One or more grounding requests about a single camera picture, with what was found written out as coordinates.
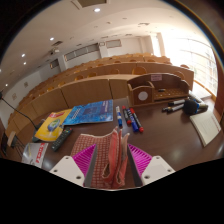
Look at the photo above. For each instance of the dark marker with red cap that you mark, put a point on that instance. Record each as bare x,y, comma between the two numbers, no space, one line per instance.
126,116

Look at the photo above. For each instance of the black handheld microphone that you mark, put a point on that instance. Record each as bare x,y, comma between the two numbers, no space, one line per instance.
193,106

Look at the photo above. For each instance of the red marker pen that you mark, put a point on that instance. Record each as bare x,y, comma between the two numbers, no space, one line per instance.
138,122

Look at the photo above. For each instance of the round ceiling lights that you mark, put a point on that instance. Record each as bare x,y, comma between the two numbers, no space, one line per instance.
96,10

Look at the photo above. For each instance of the rows of wooden auditorium seats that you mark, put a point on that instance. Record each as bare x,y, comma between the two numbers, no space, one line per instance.
90,80

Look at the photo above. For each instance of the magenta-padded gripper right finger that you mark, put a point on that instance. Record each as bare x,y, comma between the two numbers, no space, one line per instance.
155,168

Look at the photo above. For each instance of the yellow booklet with globe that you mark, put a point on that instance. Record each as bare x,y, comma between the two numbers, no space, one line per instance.
53,126

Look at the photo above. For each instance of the blue white marker pen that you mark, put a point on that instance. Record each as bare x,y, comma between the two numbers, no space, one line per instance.
119,116

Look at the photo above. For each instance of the large bright window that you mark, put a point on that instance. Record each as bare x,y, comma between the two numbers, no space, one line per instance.
190,56

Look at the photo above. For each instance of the black gooseneck desk microphone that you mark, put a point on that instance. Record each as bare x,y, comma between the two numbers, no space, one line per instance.
37,131

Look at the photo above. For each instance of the wooden desk organizer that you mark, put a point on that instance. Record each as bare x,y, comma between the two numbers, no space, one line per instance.
156,90

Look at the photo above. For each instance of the blue printed booklet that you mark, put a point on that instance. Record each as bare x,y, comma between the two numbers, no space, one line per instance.
91,112

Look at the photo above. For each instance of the ceiling air vent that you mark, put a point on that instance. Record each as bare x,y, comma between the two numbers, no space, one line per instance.
90,2

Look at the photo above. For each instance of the black remote control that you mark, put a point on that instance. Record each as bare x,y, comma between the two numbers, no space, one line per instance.
61,139

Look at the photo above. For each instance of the white brochure with red stripe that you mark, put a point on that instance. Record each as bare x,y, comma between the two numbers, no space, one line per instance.
35,155

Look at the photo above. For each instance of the red white checked towel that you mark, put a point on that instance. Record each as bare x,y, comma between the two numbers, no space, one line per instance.
111,156

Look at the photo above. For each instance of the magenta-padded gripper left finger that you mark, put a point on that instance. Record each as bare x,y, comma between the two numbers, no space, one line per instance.
66,168

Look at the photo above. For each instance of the ceiling projector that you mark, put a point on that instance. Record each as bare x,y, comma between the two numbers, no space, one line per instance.
55,51

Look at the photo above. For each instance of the black marker pen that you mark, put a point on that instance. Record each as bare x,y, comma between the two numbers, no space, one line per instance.
173,108
176,102

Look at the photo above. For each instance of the white paper pad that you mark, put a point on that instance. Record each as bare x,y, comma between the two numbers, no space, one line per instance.
206,128

